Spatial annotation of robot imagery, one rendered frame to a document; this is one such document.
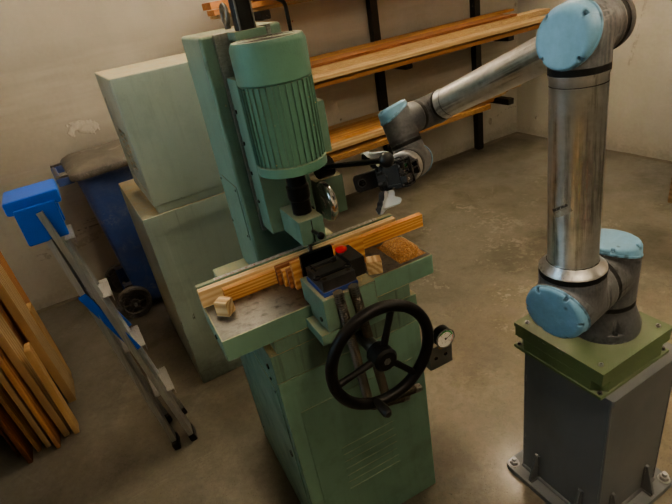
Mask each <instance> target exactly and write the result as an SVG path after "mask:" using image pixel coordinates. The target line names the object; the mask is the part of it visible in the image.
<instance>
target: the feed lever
mask: <svg viewBox="0 0 672 504"><path fill-rule="evenodd" d="M375 164H380V165H381V166H382V167H384V168H389V167H391V166H392V165H393V164H394V156H393V155H392V154H391V153H389V152H384V153H382V154H381V155H380V157H379V158H374V159H366V160H358V161H350V162H343V163H334V161H333V159H332V158H331V157H330V156H329V155H327V163H326V165H324V166H323V167H322V168H320V169H319V170H316V171H314V174H315V176H316V178H318V179H323V178H326V177H329V176H332V175H334V174H335V172H336V168H346V167H355V166H365V165H375Z"/></svg>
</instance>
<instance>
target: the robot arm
mask: <svg viewBox="0 0 672 504"><path fill-rule="evenodd" d="M636 18H637V15H636V8H635V4H634V3H633V1H632V0H567V1H565V2H563V3H562V4H560V5H558V6H556V7H555V8H553V9H552V10H551V11H550V12H549V13H548V14H547V15H546V16H545V17H544V19H543V20H542V22H541V24H540V26H539V28H538V31H537V35H536V37H534V38H532V39H530V40H528V41H526V42H525V43H523V44H521V45H519V46H517V47H515V48H514V49H512V50H510V51H508V52H506V53H504V54H503V55H501V56H499V57H497V58H495V59H493V60H492V61H490V62H488V63H486V64H484V65H482V66H481V67H479V68H477V69H475V70H473V71H471V72H470V73H468V74H466V75H464V76H462V77H460V78H459V79H457V80H455V81H453V82H451V83H449V84H448V85H446V86H444V87H442V88H438V89H437V90H435V91H433V92H431V93H429V94H427V95H425V96H423V97H421V98H418V99H416V100H413V101H410V102H408V103H407V101H406V100H405V99H402V100H400V101H398V102H396V103H395V104H393V105H391V106H389V107H387V108H386V109H384V110H382V111H381V112H379V114H378V117H379V120H380V123H381V124H380V125H381V126H382V128H383V130H384V132H385V135H386V137H387V139H388V142H389V144H390V147H391V149H392V151H393V154H394V155H393V156H394V164H393V165H392V166H391V167H389V168H384V167H382V166H381V165H380V164H375V165H370V167H371V168H372V169H374V170H371V171H368V172H365V173H362V174H358V175H355V176H354V177H353V183H354V186H355V189H356V191H357V192H359V193H361V192H364V191H367V190H370V189H374V188H376V187H379V188H380V190H381V191H382V192H379V201H378V203H377V208H376V212H377V214H378V215H382V214H383V213H384V212H385V211H386V210H387V209H388V208H391V207H393V206H396V205H398V204H400V203H401V201H402V198H401V197H396V196H395V191H394V190H392V189H393V187H394V188H395V189H398V188H404V187H408V186H411V185H412V184H414V183H415V182H416V179H418V178H419V177H421V176H423V175H425V174H426V173H427V172H428V171H429V169H430V168H431V166H432V163H433V155H432V152H431V150H430V149H429V148H428V147H427V146H426V145H424V143H423V140H422V138H421V136H420V133H419V131H422V130H424V129H426V128H429V127H431V126H433V125H436V124H438V123H442V122H444V121H446V120H447V119H449V118H451V117H452V116H453V115H455V114H458V113H460V112H462V111H464V110H466V109H468V108H471V107H473V106H475V105H477V104H479V103H481V102H484V101H486V100H488V99H490V98H492V97H494V96H497V95H499V94H501V93H503V92H505V91H507V90H510V89H512V88H514V87H516V86H518V85H520V84H523V83H525V82H527V81H529V80H531V79H533V78H536V77H538V76H540V75H542V74H544V73H546V72H547V77H548V218H547V254H546V255H544V256H543V257H542V258H541V259H540V261H539V264H538V277H539V280H538V284H537V285H536V286H534V287H533V288H532V289H531V290H530V292H529V293H528V295H527V297H526V304H527V306H526V307H527V310H528V312H529V314H530V316H531V318H532V319H533V320H534V322H535V323H536V324H537V325H538V326H541V327H542V328H543V330H545V331H546V332H548V333H550V334H552V335H554V336H557V337H560V338H575V337H577V336H578V337H580V338H582V339H584V340H586V341H589V342H593V343H598V344H605V345H615V344H622V343H626V342H629V341H631V340H633V339H635V338H636V337H637V336H638V335H639V333H640V331H641V325H642V320H641V316H640V313H639V310H638V308H637V305H636V299H637V293H638V286H639V279H640V272H641V265H642V258H643V256H644V254H643V243H642V241H641V240H640V239H639V238H638V237H636V236H634V235H633V234H630V233H628V232H625V231H621V230H615V229H601V218H602V202H603V185H604V168H605V152H606V135H607V118H608V101H609V85H610V72H611V70H612V62H613V49H615V48H617V47H619V46H620V45H622V44H623V43H624V42H625V41H626V40H627V39H628V38H629V36H630V35H631V33H632V31H633V30H634V27H635V24H636ZM408 184H409V185H408Z"/></svg>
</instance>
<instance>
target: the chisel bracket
mask: <svg viewBox="0 0 672 504"><path fill-rule="evenodd" d="M280 213H281V218H282V222H283V226H284V230H285V231H286V232H287V233H289V234H290V235H291V236H292V237H293V238H294V239H295V240H297V241H298V242H299V243H300V244H301V245H302V246H307V245H310V244H312V243H315V242H318V241H320V239H318V238H317V235H315V234H313V233H312V232H311V231H312V230H313V229H314V230H316V231H318V232H323V233H324V234H325V238H324V239H326V232H325V226H324V221H323V216H322V214H320V213H319V212H317V211H316V210H314V209H313V208H312V211H311V212H310V213H308V214H306V215H301V216H296V215H294V214H293V211H292V206H291V204H290V205H287V206H284V207H281V208H280Z"/></svg>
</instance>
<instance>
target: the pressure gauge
mask: <svg viewBox="0 0 672 504"><path fill-rule="evenodd" d="M451 333H452V334H451ZM450 334H451V335H450ZM449 335H450V336H449ZM448 336H449V337H448ZM447 337H448V338H447ZM454 337H455V333H454V331H453V330H452V329H450V328H449V327H448V326H446V325H439V326H438V327H436V328H435V329H434V343H435V344H436V345H437V346H438V348H439V349H442V348H446V347H448V346H449V345H450V344H451V343H452V342H453V340H454ZM445 338H447V339H446V340H445Z"/></svg>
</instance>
